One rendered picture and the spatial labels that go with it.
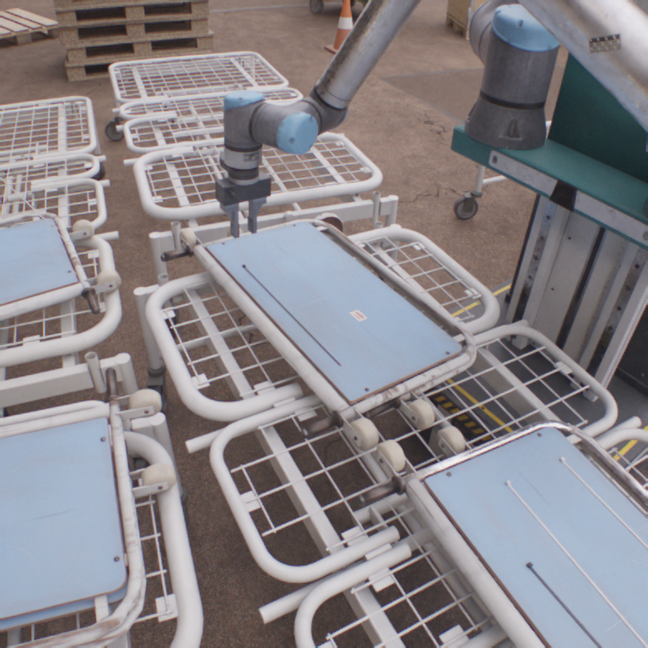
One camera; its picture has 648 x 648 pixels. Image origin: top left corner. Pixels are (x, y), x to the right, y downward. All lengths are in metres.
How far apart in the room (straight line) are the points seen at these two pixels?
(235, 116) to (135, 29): 3.99
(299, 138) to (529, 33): 0.52
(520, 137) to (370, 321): 0.54
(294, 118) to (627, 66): 0.65
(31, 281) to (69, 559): 0.84
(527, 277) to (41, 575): 1.33
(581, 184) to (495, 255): 1.58
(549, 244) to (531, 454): 0.62
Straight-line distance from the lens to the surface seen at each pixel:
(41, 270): 1.70
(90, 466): 1.13
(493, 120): 1.35
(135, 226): 2.94
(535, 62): 1.32
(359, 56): 1.27
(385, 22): 1.23
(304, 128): 1.27
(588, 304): 1.63
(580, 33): 0.95
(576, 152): 1.42
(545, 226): 1.57
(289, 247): 1.65
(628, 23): 0.95
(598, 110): 1.39
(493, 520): 1.06
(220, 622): 1.56
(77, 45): 5.24
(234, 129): 1.34
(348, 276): 1.54
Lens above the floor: 1.44
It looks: 39 degrees down
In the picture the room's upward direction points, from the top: 4 degrees clockwise
